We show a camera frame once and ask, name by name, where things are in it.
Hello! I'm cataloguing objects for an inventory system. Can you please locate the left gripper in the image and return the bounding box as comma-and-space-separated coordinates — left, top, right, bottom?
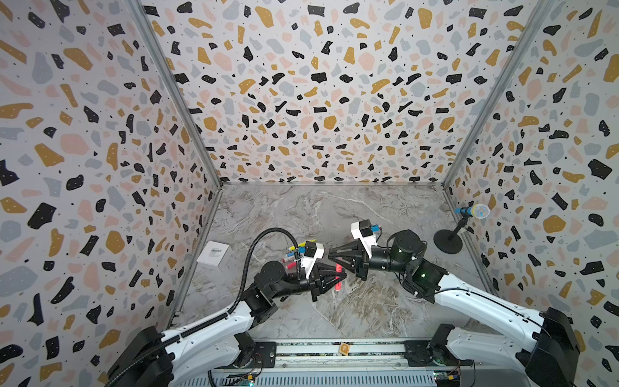
268, 262, 344, 303

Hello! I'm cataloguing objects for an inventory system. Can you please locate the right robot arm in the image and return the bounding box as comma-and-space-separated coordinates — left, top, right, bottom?
328, 230, 580, 386

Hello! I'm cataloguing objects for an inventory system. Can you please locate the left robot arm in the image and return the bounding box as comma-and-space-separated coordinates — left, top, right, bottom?
107, 261, 347, 386

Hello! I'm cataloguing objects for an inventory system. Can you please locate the yellow highlighter pen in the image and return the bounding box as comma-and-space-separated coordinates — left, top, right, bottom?
298, 239, 316, 248

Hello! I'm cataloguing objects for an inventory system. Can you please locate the black microphone stand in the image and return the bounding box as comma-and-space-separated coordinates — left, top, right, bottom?
433, 217, 468, 255

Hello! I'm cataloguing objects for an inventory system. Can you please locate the white small box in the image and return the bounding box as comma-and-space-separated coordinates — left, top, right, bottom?
197, 240, 229, 269

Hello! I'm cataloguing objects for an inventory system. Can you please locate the blue microphone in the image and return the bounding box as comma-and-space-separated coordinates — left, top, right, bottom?
455, 203, 491, 219

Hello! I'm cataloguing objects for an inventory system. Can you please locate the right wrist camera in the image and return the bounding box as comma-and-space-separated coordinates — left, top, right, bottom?
351, 219, 381, 258

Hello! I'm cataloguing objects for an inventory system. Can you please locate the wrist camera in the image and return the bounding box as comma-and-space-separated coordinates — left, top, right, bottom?
351, 219, 381, 258
301, 242, 325, 280

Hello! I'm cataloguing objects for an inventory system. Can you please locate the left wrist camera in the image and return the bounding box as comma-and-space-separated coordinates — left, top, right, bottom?
301, 242, 325, 280

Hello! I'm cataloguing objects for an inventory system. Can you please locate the orange tag on rail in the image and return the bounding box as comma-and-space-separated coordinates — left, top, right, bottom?
339, 343, 350, 356

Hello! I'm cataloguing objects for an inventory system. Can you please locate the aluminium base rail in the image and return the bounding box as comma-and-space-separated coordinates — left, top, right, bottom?
186, 338, 533, 386

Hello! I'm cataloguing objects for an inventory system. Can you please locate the black corrugated cable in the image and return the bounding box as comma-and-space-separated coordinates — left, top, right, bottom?
103, 226, 301, 387

